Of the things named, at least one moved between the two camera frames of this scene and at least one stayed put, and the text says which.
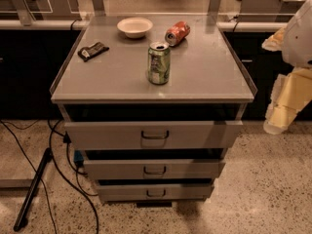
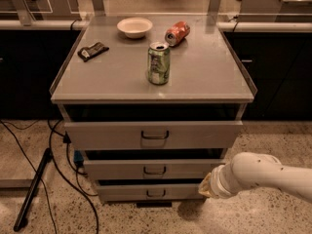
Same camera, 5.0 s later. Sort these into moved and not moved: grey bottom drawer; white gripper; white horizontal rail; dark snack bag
Moved: white gripper
Not moved: dark snack bag; white horizontal rail; grey bottom drawer
